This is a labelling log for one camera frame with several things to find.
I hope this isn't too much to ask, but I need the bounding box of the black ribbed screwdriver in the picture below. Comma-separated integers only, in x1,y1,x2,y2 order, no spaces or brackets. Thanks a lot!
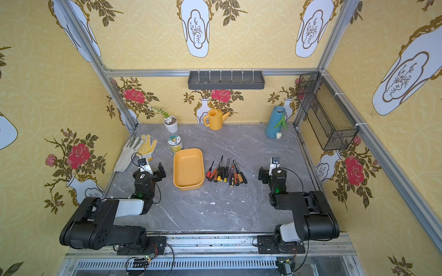
238,169,247,184

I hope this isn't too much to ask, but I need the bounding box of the orange grip black screwdriver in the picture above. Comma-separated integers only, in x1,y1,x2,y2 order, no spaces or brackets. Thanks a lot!
234,163,244,186

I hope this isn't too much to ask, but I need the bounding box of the yellow storage box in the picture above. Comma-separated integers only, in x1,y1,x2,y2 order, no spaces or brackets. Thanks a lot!
173,148,205,191

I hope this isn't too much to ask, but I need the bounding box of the black yellow-collar screwdriver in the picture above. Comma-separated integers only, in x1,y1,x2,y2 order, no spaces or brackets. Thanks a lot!
221,160,229,182

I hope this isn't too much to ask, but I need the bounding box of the red grip black screwdriver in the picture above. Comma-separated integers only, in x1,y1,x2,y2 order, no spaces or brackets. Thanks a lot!
206,162,214,179

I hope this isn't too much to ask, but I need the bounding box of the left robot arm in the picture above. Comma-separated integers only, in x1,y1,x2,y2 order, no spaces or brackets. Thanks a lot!
59,159,166,253

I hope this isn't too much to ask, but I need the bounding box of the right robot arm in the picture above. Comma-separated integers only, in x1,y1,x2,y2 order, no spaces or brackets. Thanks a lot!
259,157,340,245

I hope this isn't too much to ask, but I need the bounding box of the yellow dotted work glove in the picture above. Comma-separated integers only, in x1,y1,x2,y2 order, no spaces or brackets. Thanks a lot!
138,135,158,162

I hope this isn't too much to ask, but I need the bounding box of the long white leather glove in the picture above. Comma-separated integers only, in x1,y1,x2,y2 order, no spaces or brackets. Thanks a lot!
113,136,143,173

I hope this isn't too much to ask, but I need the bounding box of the teal vase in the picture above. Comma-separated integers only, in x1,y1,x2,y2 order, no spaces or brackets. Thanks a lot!
265,106,287,139

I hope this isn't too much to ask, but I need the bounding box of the sunflower seed jar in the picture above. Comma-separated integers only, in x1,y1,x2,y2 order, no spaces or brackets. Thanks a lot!
168,135,183,154

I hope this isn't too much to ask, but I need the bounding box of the white flower pot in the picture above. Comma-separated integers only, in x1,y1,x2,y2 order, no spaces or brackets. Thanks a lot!
163,116,178,133

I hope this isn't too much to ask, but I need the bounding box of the yellow watering can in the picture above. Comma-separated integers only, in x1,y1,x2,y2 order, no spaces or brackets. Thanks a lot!
203,109,230,131

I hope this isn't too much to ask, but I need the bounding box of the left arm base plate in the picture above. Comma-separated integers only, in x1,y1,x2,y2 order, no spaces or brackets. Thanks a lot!
117,236,167,256

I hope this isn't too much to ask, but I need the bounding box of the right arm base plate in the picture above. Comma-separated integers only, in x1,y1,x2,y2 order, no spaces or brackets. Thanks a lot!
252,235,306,255

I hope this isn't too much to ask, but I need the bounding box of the black wire basket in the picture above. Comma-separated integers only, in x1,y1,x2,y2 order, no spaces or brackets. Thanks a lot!
297,72,359,151

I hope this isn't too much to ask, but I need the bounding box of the grey wall shelf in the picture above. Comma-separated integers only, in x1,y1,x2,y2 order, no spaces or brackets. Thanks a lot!
188,70,265,90

